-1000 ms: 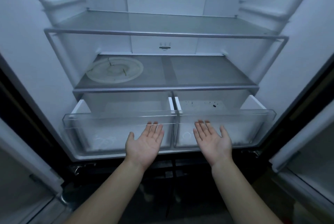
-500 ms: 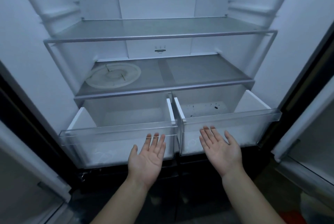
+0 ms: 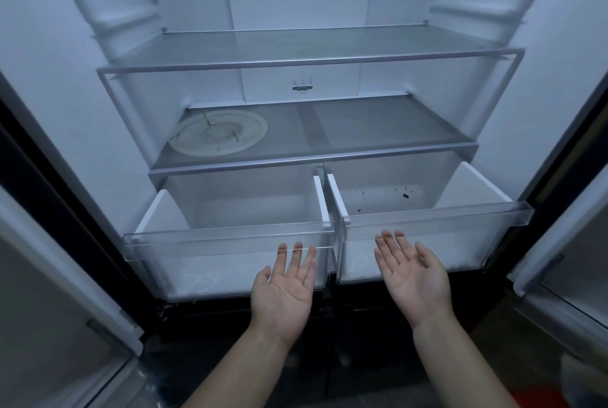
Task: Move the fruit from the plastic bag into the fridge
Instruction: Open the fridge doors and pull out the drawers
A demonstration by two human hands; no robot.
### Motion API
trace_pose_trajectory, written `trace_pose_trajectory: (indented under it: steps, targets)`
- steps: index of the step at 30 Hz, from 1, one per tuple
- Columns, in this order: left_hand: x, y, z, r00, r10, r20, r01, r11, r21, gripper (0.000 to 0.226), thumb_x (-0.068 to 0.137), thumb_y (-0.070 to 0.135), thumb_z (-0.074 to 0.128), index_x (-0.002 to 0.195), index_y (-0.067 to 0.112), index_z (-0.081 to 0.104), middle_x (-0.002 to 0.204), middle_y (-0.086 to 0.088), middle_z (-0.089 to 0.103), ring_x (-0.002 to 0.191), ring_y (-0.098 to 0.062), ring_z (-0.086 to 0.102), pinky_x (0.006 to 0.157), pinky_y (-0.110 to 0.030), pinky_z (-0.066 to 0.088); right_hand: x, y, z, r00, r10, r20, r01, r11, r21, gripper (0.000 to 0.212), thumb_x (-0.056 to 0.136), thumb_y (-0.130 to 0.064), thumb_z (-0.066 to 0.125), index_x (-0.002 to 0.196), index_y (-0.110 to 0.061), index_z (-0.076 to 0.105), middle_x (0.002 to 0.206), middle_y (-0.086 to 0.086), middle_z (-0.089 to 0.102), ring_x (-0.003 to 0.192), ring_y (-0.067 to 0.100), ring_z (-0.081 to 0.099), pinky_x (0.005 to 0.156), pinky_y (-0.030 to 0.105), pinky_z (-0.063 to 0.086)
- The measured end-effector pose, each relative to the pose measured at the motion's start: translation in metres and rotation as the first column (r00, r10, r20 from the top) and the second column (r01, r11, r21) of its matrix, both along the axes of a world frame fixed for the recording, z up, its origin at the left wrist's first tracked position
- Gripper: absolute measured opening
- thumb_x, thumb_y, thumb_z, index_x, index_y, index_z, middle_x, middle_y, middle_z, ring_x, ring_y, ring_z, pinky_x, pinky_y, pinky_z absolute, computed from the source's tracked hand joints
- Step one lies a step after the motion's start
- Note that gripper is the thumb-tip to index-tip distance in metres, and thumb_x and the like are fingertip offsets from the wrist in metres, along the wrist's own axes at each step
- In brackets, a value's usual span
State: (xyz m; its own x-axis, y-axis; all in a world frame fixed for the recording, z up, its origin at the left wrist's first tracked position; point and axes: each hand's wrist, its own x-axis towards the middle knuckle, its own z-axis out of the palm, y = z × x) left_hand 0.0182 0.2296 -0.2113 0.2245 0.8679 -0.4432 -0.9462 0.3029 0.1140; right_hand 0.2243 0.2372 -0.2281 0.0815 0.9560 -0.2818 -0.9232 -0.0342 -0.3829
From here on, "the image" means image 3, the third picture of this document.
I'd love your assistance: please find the person's right hand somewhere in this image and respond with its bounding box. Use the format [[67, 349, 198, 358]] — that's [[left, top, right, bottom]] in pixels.
[[374, 230, 455, 331]]

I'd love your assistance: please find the person's left hand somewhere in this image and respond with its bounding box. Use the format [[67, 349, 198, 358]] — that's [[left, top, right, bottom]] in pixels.
[[250, 241, 318, 352]]

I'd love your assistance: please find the crisper drawer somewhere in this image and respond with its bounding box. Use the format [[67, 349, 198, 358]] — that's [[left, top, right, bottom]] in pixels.
[[326, 161, 535, 285], [122, 174, 337, 302]]

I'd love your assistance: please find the person's left forearm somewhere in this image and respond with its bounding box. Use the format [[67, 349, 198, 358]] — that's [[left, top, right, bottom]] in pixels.
[[182, 322, 293, 408]]

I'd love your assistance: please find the person's right forearm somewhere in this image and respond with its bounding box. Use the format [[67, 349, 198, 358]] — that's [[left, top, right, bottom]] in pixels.
[[413, 310, 521, 408]]

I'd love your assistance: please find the glass refrigerator shelf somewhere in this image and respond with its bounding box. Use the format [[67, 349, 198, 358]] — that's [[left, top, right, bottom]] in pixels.
[[148, 94, 479, 185], [96, 24, 527, 75]]

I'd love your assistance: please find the black refrigerator body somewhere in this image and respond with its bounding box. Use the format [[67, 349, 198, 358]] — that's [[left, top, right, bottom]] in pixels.
[[0, 0, 608, 408]]

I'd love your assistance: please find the clear round plate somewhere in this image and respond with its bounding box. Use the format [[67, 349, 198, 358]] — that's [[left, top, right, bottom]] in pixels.
[[168, 110, 269, 156]]

